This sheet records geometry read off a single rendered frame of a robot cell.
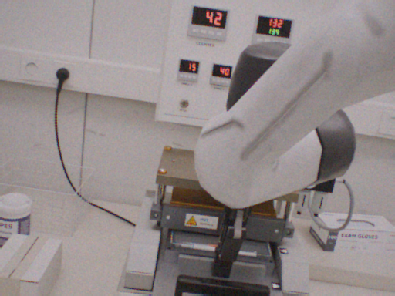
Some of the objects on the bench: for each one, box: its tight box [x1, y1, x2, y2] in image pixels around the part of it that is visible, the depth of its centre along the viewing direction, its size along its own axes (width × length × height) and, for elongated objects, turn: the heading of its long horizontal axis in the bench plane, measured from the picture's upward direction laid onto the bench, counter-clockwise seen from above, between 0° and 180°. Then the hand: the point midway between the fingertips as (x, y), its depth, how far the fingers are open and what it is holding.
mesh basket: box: [0, 156, 96, 237], centre depth 142 cm, size 22×26×13 cm
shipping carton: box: [0, 234, 62, 296], centre depth 106 cm, size 19×13×9 cm
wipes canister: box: [0, 193, 32, 249], centre depth 120 cm, size 9×9×15 cm
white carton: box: [309, 211, 395, 255], centre depth 143 cm, size 12×23×7 cm, turn 74°
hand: (223, 260), depth 78 cm, fingers closed, pressing on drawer
